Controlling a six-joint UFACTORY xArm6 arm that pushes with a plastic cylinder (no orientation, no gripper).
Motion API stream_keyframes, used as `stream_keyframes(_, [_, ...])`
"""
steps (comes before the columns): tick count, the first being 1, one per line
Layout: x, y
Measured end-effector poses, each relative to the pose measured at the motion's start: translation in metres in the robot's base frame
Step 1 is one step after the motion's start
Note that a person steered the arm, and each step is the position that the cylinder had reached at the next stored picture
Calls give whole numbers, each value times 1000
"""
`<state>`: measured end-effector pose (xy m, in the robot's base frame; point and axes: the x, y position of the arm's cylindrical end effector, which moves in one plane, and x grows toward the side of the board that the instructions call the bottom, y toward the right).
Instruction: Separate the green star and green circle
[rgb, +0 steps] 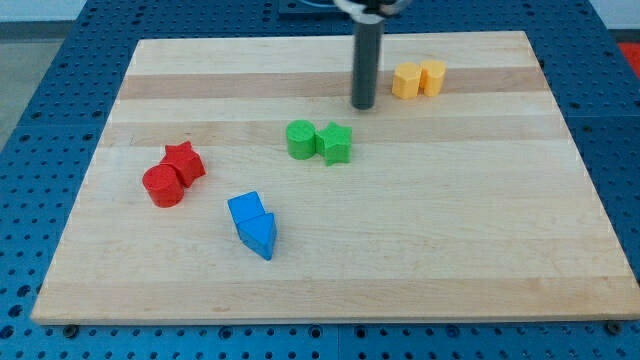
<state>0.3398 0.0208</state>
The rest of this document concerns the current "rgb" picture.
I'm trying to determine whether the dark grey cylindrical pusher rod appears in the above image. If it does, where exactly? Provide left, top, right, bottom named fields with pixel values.
left=351, top=22, right=384, bottom=110

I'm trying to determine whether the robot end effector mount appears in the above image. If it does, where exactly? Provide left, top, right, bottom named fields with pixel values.
left=333, top=0, right=412, bottom=23

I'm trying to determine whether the green star block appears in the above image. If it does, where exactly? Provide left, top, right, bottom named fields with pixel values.
left=315, top=122, right=352, bottom=166

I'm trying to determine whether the red star block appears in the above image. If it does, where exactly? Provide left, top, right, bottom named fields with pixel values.
left=161, top=141, right=206, bottom=188

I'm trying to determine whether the yellow hexagon block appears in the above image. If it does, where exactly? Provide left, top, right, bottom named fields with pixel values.
left=392, top=62, right=421, bottom=99

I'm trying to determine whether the green cylinder block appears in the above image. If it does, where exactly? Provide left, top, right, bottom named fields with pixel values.
left=285, top=119, right=316, bottom=160

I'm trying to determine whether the wooden board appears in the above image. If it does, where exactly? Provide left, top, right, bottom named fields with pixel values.
left=32, top=31, right=639, bottom=325

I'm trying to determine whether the blue cube block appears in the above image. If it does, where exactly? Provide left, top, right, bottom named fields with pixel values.
left=227, top=191, right=265, bottom=225

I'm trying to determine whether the blue triangle block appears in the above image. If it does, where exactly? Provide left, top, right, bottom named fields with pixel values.
left=236, top=213, right=277, bottom=261

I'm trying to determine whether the red cylinder block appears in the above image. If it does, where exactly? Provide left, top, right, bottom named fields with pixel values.
left=142, top=164, right=184, bottom=208

